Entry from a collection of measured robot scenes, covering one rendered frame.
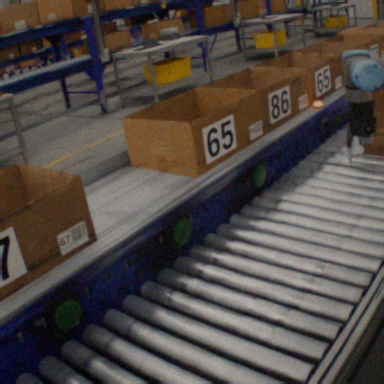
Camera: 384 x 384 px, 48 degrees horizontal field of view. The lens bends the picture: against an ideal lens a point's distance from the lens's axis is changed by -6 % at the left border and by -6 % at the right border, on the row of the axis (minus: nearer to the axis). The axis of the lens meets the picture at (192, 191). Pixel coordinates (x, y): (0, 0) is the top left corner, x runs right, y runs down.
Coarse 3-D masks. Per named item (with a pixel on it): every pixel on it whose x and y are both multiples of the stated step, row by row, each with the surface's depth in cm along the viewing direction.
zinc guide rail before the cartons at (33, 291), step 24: (336, 96) 196; (264, 144) 150; (216, 168) 137; (192, 192) 124; (144, 216) 115; (120, 240) 105; (72, 264) 98; (24, 288) 91; (48, 288) 91; (0, 312) 84
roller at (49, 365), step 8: (48, 360) 90; (56, 360) 90; (40, 368) 89; (48, 368) 88; (56, 368) 88; (64, 368) 88; (48, 376) 87; (56, 376) 86; (64, 376) 85; (72, 376) 85; (80, 376) 86
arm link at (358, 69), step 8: (360, 56) 131; (352, 64) 130; (360, 64) 124; (368, 64) 123; (376, 64) 122; (352, 72) 127; (360, 72) 124; (368, 72) 123; (376, 72) 123; (352, 80) 133; (360, 80) 125; (368, 80) 124; (376, 80) 124; (360, 88) 127; (368, 88) 125; (376, 88) 125
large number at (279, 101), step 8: (288, 88) 168; (272, 96) 160; (280, 96) 164; (288, 96) 169; (272, 104) 161; (280, 104) 165; (288, 104) 170; (272, 112) 161; (280, 112) 166; (288, 112) 171; (272, 120) 162
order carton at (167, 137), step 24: (192, 96) 171; (216, 96) 167; (240, 96) 160; (144, 120) 139; (168, 120) 163; (192, 120) 173; (216, 120) 136; (240, 120) 146; (144, 144) 143; (168, 144) 136; (192, 144) 130; (240, 144) 149; (144, 168) 148; (168, 168) 141; (192, 168) 134
